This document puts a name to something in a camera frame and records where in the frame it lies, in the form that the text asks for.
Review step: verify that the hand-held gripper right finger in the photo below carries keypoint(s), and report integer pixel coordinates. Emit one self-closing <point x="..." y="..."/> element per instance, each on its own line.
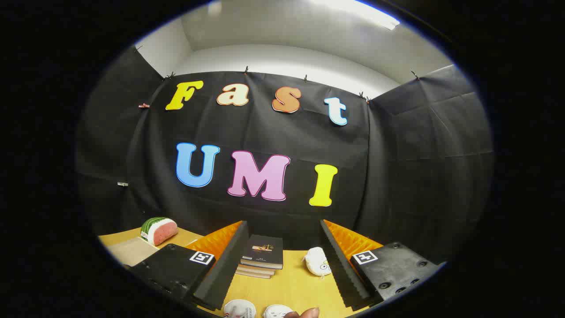
<point x="342" y="269"/>

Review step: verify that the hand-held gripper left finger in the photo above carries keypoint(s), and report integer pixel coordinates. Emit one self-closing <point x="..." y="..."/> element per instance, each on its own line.
<point x="225" y="265"/>

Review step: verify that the white canvas shoe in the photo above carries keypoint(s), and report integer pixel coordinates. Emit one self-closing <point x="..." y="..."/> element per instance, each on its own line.
<point x="276" y="312"/>
<point x="238" y="309"/>

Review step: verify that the beige fabric storage box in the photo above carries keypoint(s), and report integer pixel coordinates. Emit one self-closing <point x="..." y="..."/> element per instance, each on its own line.
<point x="132" y="251"/>

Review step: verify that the thin brown book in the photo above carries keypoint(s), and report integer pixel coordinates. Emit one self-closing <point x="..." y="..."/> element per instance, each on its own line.
<point x="251" y="274"/>

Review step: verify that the white plush pouch with face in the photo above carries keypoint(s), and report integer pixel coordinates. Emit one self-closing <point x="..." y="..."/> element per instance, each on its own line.
<point x="314" y="260"/>

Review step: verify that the brown cover book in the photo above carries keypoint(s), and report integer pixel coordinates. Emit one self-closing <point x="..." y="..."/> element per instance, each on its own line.
<point x="256" y="269"/>

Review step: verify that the black cover book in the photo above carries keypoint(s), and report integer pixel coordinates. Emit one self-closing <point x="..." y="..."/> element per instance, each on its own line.
<point x="265" y="251"/>

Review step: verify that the watermelon slice plush toy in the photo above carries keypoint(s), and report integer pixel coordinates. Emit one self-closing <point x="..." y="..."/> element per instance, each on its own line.
<point x="161" y="232"/>

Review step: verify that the ceiling light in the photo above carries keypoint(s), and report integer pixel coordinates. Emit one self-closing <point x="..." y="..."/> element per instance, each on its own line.
<point x="362" y="11"/>

